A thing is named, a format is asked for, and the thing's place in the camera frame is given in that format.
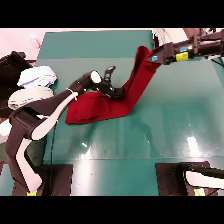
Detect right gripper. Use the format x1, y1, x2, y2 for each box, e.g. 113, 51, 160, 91
147, 42, 176, 66

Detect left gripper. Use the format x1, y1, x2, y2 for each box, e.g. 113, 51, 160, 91
96, 79, 127, 101

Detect red T-shirt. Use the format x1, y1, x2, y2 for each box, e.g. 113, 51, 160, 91
65, 45, 162, 126

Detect white garment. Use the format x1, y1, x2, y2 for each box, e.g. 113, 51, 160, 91
16, 65, 59, 90

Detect cream garment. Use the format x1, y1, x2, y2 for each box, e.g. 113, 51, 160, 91
7, 86, 55, 111

